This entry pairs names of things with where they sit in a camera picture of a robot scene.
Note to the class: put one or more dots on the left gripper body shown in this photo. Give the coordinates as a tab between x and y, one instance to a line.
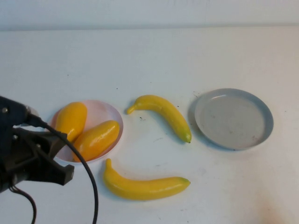
16	158

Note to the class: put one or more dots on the grey-blue round plate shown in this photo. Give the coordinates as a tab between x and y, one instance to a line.
233	119

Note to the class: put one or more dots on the long yellow plastic banana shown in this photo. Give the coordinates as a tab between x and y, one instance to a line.
140	189

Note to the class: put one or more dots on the yellow mango with orange end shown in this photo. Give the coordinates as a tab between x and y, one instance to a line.
98	140

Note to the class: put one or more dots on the yellow plastic mango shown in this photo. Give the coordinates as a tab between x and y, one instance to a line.
72	116

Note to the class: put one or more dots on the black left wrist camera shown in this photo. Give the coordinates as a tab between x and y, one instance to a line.
11	112

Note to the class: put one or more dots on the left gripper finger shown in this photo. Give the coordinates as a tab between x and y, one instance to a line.
57	142
60	175

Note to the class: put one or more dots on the short yellow plastic banana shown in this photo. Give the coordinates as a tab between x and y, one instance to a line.
168	112

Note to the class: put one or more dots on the pink round plate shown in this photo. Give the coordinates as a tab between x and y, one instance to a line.
100	112

